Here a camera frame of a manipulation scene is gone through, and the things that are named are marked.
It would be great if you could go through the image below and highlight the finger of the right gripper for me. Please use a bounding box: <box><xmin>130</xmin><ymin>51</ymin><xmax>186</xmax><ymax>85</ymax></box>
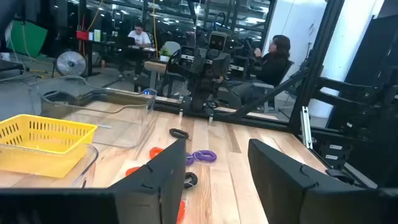
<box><xmin>213</xmin><ymin>51</ymin><xmax>233</xmax><ymax>78</ymax></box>
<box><xmin>194</xmin><ymin>51</ymin><xmax>214</xmax><ymax>78</ymax></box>

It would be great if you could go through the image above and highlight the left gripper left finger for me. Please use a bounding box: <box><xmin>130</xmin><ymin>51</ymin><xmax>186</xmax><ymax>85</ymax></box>
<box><xmin>108</xmin><ymin>138</ymin><xmax>188</xmax><ymax>224</ymax></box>

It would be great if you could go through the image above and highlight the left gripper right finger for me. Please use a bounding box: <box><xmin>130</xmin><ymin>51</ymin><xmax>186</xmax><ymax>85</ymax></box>
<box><xmin>248</xmin><ymin>139</ymin><xmax>356</xmax><ymax>224</ymax></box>

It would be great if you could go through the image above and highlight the black spring keychain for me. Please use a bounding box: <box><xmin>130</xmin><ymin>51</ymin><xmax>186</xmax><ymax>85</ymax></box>
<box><xmin>183</xmin><ymin>172</ymin><xmax>199</xmax><ymax>190</ymax></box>
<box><xmin>169</xmin><ymin>128</ymin><xmax>190</xmax><ymax>140</ymax></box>

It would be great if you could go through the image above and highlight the small background potted plant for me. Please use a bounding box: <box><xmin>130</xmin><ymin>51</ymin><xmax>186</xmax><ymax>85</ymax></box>
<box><xmin>158</xmin><ymin>47</ymin><xmax>172</xmax><ymax>63</ymax></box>

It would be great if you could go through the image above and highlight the grey office chair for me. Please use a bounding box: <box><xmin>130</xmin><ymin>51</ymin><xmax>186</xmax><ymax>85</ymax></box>
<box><xmin>253</xmin><ymin>60</ymin><xmax>295</xmax><ymax>113</ymax></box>

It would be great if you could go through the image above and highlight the person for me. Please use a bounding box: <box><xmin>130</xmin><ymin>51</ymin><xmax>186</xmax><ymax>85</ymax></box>
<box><xmin>119</xmin><ymin>21</ymin><xmax>152</xmax><ymax>80</ymax></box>
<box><xmin>228</xmin><ymin>34</ymin><xmax>292</xmax><ymax>108</ymax></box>

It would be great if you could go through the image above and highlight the clear plastic bin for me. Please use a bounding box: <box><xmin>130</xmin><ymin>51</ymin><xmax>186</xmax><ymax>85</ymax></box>
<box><xmin>29</xmin><ymin>75</ymin><xmax>157</xmax><ymax>149</ymax></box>
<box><xmin>0</xmin><ymin>142</ymin><xmax>100</xmax><ymax>189</ymax></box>

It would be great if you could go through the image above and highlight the black equipment stack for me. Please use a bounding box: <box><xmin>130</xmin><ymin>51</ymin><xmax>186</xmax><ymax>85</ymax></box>
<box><xmin>310</xmin><ymin>14</ymin><xmax>398</xmax><ymax>189</ymax></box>

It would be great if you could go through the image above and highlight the round floor fan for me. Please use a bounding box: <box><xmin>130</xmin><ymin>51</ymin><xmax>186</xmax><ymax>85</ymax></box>
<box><xmin>55</xmin><ymin>50</ymin><xmax>88</xmax><ymax>77</ymax></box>

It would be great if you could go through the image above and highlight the yellow plastic basket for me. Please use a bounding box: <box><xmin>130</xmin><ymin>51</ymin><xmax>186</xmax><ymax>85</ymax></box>
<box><xmin>0</xmin><ymin>114</ymin><xmax>98</xmax><ymax>179</ymax></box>

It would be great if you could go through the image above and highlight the green panel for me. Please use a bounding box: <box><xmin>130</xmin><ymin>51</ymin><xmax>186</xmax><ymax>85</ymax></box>
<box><xmin>5</xmin><ymin>20</ymin><xmax>48</xmax><ymax>58</ymax></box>

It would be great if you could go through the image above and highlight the silver metal bracket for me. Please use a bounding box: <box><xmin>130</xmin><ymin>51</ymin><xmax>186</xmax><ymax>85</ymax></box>
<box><xmin>299</xmin><ymin>106</ymin><xmax>313</xmax><ymax>150</ymax></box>

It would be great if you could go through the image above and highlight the black aluminium table frame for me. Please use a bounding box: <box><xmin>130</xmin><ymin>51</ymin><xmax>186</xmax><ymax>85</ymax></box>
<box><xmin>153</xmin><ymin>0</ymin><xmax>346</xmax><ymax>135</ymax></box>

